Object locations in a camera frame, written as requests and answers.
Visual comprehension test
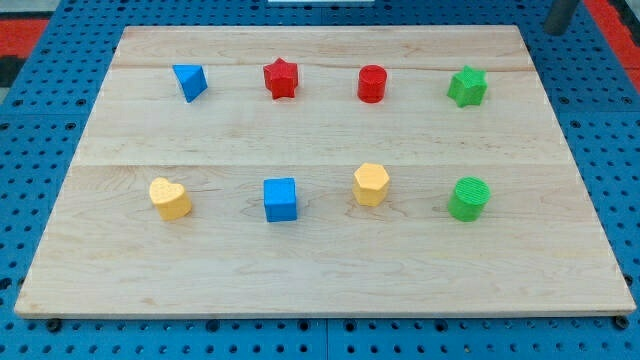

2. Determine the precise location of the grey robot arm stylus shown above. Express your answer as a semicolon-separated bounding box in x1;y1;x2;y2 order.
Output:
543;0;580;36

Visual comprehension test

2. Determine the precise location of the red star block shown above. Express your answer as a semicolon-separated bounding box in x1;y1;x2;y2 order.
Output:
263;58;299;99

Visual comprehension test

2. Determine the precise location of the green star block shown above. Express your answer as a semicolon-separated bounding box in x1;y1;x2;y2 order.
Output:
447;65;488;108

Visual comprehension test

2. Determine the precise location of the wooden board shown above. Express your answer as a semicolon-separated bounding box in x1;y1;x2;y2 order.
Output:
15;26;636;319

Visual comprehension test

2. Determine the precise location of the blue cube block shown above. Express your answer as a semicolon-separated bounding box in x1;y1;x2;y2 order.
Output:
263;178;297;222

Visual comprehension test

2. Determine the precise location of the yellow hexagon block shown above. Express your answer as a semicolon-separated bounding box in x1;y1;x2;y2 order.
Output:
352;163;390;207

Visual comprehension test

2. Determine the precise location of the red cylinder block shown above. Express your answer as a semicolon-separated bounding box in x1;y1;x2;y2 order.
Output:
357;64;387;103

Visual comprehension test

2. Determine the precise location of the yellow heart block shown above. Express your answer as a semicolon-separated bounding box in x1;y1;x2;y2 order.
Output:
149;177;192;221

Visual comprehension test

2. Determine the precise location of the green cylinder block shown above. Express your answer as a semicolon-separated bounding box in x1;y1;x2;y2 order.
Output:
447;177;491;222

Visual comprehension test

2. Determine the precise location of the blue triangle block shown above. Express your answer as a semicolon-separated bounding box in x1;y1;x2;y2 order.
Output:
172;64;208;103

